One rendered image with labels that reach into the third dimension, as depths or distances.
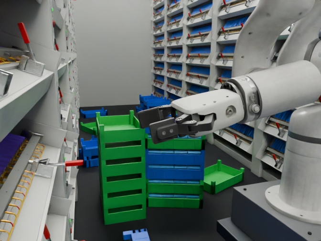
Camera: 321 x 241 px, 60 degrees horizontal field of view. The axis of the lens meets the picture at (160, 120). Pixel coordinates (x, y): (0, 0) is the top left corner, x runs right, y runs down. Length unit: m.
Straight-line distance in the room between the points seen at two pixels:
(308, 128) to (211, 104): 0.35
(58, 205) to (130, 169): 0.53
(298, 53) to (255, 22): 0.21
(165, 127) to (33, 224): 0.23
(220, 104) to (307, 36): 0.36
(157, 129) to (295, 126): 0.43
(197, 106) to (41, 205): 0.30
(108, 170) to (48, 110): 0.60
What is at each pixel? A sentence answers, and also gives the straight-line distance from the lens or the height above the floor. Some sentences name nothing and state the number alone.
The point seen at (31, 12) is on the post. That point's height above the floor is 0.87.
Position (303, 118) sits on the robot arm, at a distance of 0.75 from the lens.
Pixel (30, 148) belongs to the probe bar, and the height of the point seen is 0.58.
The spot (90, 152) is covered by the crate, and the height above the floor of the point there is 0.11.
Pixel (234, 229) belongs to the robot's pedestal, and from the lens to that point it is 0.90.
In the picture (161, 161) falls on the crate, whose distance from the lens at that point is 1.41.
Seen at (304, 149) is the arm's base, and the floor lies 0.55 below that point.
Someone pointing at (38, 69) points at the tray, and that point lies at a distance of 0.56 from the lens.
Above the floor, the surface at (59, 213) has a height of 0.35.
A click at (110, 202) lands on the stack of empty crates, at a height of 0.11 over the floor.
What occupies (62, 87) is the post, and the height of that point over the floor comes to 0.62.
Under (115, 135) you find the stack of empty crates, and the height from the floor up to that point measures 0.43.
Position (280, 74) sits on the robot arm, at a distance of 0.53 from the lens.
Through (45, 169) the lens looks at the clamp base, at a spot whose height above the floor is 0.55.
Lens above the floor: 0.77
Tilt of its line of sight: 13 degrees down
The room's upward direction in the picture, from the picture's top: straight up
